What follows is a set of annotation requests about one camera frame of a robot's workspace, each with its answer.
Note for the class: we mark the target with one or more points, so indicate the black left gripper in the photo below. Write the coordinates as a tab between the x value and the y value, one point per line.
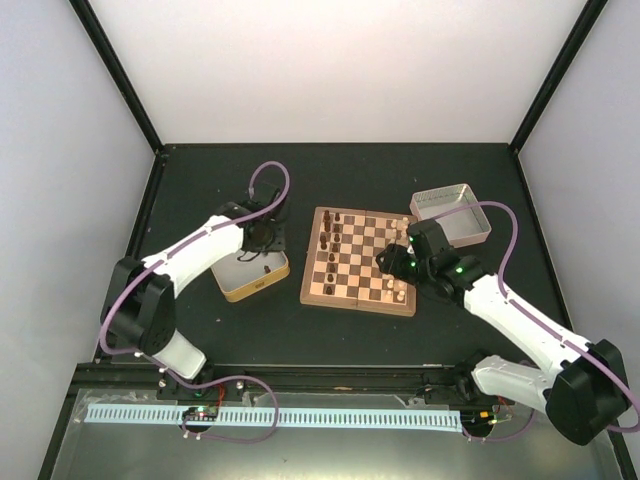
279	243

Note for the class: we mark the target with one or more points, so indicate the black frame post left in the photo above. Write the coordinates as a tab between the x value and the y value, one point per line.
103	46

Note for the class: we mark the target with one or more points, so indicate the left controller board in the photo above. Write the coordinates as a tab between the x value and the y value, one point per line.
200	413

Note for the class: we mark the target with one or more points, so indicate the black frame post right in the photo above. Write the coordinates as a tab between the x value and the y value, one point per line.
570	48

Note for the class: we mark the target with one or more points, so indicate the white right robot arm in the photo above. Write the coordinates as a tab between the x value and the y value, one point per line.
579	385

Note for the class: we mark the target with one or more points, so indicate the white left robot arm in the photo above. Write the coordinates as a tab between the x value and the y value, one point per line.
241	245

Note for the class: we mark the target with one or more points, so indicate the black mounting rail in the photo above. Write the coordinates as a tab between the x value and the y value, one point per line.
436	385

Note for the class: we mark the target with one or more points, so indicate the pink metal tin tray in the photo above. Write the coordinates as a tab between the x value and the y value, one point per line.
465	223

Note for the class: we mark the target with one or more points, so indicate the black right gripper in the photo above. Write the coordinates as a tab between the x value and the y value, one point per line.
392	262

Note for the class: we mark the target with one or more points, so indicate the controller board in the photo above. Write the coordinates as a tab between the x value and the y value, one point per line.
200	413
485	418

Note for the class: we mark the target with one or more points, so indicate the wooden folding chess board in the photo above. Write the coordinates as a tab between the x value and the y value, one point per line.
358	282

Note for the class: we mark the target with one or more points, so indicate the yellow bear tin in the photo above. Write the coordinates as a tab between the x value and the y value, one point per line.
240	275

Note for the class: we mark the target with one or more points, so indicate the white slotted cable duct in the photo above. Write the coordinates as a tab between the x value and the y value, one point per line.
324	418

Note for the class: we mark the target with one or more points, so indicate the black frame post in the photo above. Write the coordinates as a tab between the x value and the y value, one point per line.
570	48
103	46

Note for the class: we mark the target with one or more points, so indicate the right controller board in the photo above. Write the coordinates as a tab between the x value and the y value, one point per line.
485	418

